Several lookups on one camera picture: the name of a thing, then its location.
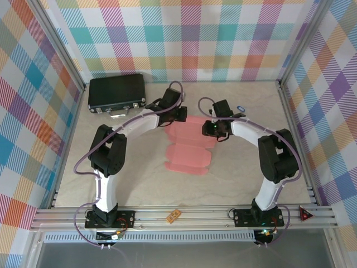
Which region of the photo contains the pink paper box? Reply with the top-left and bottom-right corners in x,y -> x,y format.
163,114 -> 217,177

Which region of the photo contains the orange small box with print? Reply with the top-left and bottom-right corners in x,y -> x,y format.
166,209 -> 182,224

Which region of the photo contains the black briefcase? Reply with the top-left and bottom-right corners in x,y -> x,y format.
88,73 -> 148,119

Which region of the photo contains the black electronics board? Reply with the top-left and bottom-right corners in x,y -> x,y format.
96,229 -> 125,242
254,228 -> 276,243

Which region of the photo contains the red triangle button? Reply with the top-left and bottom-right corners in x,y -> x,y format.
299,205 -> 315,223

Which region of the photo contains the aluminium side rail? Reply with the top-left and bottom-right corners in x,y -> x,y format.
49,86 -> 86,209
277,80 -> 320,206

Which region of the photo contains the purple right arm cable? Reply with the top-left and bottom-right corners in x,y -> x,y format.
197,97 -> 303,249

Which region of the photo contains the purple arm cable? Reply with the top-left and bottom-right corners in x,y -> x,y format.
197,97 -> 303,249
73,80 -> 187,249

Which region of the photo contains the aluminium frame post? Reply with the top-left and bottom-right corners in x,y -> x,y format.
30,0 -> 86,92
277,0 -> 330,87

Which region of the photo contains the aluminium front frame rail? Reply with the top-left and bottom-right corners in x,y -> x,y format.
30,205 -> 340,231

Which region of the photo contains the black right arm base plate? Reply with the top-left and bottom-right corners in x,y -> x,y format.
233,208 -> 285,227

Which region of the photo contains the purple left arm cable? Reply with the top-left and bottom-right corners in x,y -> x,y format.
73,80 -> 187,249

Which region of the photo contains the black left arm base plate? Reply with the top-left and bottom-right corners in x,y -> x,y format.
84,209 -> 136,230

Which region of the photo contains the grey slotted cable duct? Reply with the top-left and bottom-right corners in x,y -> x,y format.
44,230 -> 256,243

